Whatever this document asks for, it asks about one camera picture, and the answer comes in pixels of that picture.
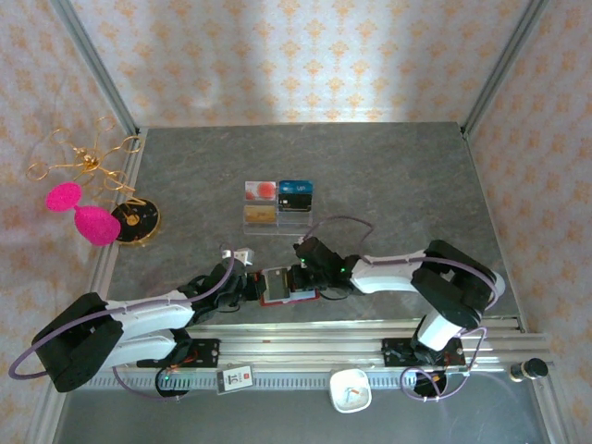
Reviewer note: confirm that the white square timer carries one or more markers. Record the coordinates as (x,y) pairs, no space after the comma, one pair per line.
(350,390)

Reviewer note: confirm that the gold card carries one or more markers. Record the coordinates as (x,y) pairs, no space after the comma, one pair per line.
(260,215)

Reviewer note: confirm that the black knob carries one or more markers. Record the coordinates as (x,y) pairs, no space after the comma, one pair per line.
(532,369)

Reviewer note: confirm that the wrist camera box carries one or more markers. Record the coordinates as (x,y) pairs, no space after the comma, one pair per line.
(300,241)
(239,255)

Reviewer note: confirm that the blue card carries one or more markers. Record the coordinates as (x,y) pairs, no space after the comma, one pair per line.
(296,187)

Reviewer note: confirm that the clear acrylic card stand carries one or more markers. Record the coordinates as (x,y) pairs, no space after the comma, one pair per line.
(277,229)

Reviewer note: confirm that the red leather card holder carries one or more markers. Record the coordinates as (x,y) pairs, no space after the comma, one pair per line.
(305,298)

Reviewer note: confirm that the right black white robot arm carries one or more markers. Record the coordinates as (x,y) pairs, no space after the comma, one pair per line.
(453,287)

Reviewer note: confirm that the white card with red circle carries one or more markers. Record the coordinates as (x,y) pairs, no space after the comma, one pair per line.
(260,190)

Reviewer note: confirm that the white number tag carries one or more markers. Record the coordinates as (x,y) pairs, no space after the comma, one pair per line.
(233,379)

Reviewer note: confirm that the grey card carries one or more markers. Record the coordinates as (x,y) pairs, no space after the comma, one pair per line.
(277,287)

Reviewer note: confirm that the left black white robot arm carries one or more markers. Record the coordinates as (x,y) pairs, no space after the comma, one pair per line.
(92,337)

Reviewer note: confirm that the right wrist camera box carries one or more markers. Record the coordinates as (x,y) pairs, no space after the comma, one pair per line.
(300,241)

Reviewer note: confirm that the black card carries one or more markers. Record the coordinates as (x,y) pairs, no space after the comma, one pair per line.
(294,202)

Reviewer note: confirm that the black round gold-rimmed base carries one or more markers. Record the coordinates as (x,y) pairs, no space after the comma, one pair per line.
(139,222)

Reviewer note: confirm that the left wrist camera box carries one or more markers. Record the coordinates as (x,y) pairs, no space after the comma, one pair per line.
(239,255)

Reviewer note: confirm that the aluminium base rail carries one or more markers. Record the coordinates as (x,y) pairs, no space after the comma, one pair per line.
(300,344)

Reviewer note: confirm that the pink double oval puff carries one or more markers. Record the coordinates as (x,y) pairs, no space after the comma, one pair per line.
(94,224)

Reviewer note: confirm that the aluminium frame post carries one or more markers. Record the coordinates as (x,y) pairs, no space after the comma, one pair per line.
(94,65)
(504,65)

